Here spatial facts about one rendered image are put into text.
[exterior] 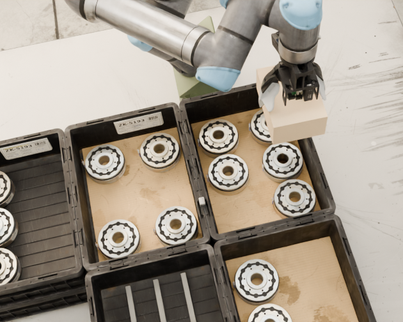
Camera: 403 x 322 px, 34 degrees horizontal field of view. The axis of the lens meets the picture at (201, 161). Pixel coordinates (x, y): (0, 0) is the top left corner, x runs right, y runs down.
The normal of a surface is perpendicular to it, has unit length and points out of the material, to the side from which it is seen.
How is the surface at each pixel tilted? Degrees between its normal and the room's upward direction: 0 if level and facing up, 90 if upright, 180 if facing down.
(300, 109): 0
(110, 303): 0
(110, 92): 0
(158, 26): 26
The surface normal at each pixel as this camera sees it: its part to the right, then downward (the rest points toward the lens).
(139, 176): -0.07, -0.47
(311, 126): 0.19, 0.86
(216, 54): -0.40, -0.05
